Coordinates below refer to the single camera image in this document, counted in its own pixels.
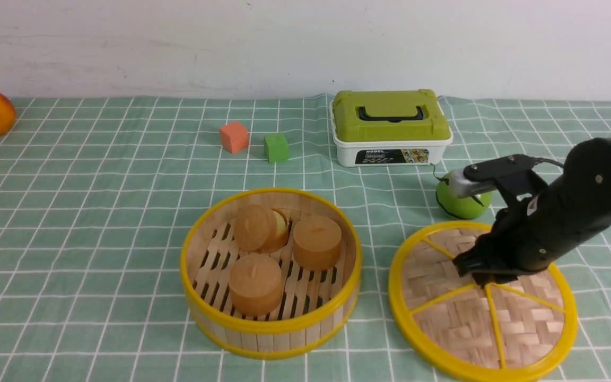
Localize green checkered tablecloth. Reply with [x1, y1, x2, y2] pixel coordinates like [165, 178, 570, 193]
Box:
[0, 94, 611, 382]

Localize green lidded plastic box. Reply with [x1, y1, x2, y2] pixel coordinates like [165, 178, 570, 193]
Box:
[330, 89, 453, 167]

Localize brown bun left back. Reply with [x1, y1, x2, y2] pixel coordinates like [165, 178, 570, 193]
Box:
[233, 205, 289, 253]

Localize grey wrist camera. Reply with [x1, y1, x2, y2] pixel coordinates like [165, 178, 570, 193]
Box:
[448, 154, 547, 207]

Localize yellow woven steamer lid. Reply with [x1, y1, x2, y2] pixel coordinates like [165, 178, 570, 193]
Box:
[388, 221, 579, 381]

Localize orange cube block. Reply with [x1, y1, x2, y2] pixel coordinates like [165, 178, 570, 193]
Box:
[219, 121, 249, 154]

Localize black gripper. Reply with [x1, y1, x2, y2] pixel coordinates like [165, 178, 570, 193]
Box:
[452, 210, 555, 286]

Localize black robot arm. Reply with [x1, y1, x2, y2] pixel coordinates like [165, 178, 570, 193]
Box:
[449, 137, 611, 286]

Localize brown bun right back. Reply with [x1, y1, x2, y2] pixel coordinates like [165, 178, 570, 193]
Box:
[292, 215, 343, 272]

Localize green cube block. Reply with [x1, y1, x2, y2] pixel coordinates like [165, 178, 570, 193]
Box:
[263, 132, 290, 163]

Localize brown bun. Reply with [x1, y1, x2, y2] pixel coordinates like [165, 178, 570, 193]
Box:
[292, 215, 343, 272]
[233, 205, 289, 253]
[229, 253, 284, 317]

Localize green toy apple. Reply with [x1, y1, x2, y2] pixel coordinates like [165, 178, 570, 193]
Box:
[435, 171, 493, 220]

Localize brown bun front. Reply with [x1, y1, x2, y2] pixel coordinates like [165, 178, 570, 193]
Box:
[229, 253, 284, 317]

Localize yellow bamboo steamer basket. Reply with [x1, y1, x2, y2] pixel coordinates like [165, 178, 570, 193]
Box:
[179, 188, 363, 359]

